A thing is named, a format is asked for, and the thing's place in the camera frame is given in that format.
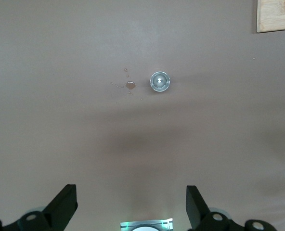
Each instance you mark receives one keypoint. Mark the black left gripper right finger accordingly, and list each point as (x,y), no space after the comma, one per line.
(200,216)

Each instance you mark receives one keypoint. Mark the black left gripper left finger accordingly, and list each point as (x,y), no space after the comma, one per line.
(51,216)

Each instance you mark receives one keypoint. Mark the metal measuring jigger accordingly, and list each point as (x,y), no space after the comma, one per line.
(159,81)

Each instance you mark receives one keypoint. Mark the brown paper table cover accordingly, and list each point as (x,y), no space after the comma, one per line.
(84,120)

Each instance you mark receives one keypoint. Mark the small spilled liquid puddle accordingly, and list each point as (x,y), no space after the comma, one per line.
(130,84)

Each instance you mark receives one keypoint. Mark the wooden cutting board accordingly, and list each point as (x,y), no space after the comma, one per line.
(270,16)

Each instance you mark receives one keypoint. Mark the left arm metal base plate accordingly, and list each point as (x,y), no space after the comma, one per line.
(161,223)

